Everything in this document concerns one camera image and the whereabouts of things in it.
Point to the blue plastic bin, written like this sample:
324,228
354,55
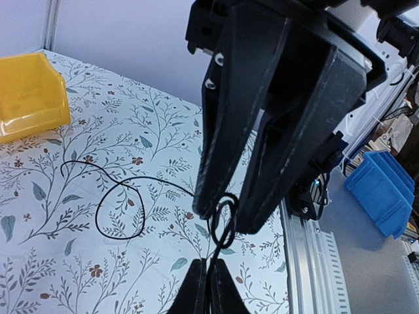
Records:
384,190

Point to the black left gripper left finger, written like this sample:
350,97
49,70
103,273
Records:
190,298

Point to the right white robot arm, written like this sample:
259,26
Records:
393,37

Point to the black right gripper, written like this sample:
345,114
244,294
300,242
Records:
246,42

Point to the aluminium front rail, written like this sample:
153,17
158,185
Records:
315,279

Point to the right yellow plastic bin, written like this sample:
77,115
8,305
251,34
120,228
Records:
33,97

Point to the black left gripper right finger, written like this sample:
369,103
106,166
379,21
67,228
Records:
225,298

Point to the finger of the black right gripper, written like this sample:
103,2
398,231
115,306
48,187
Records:
309,95

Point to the left aluminium frame post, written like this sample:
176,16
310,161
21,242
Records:
50,24

